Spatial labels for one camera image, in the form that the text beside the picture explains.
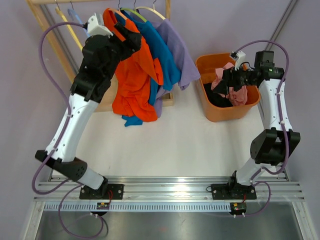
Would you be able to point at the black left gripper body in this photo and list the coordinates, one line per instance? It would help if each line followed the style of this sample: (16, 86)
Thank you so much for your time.
(122, 49)

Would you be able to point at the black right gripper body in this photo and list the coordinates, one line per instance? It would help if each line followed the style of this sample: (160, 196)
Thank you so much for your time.
(236, 76)

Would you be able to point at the black t shirt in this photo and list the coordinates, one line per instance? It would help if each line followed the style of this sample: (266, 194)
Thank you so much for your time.
(216, 99)

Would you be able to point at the pink t shirt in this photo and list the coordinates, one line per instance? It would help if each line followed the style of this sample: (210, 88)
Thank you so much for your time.
(238, 98)

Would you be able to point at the orange t shirt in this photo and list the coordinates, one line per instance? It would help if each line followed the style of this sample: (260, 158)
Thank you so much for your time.
(134, 77)

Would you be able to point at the light blue hanger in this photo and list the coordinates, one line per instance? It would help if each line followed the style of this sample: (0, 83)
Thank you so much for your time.
(74, 16)

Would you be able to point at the yellow hanger with metal hook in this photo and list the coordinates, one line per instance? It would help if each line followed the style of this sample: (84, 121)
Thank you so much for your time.
(69, 27)

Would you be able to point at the peach hanger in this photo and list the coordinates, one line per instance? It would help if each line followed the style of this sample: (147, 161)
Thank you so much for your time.
(117, 11)

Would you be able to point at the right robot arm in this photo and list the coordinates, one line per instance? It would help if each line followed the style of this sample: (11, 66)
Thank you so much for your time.
(270, 150)

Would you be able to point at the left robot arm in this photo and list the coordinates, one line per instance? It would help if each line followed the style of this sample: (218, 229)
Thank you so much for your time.
(102, 53)

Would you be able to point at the green hanger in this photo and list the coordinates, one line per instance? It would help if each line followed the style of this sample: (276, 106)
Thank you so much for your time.
(133, 14)

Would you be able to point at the cream hanger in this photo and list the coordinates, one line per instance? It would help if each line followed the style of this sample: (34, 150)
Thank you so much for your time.
(151, 9)

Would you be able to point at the lavender t shirt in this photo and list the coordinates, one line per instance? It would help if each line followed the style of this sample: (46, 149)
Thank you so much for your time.
(179, 50)

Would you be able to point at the blue t shirt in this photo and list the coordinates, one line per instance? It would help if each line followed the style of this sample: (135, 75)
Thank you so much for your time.
(159, 51)

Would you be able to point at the orange plastic basket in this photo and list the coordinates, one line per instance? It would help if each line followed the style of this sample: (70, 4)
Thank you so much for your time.
(207, 65)

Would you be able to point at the wooden clothes rack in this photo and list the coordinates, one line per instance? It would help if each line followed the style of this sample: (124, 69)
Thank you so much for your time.
(63, 45)

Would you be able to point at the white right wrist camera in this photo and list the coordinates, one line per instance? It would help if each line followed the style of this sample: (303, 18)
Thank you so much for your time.
(239, 57)

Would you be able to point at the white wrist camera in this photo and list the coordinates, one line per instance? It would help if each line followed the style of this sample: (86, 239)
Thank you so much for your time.
(95, 26)
(239, 57)

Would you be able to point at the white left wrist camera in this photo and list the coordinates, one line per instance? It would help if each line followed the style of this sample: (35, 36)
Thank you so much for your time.
(95, 26)

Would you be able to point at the aluminium mounting rail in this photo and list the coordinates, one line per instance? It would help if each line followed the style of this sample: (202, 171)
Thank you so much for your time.
(195, 189)

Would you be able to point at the white slotted cable duct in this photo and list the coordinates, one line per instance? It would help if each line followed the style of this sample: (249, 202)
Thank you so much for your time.
(78, 206)

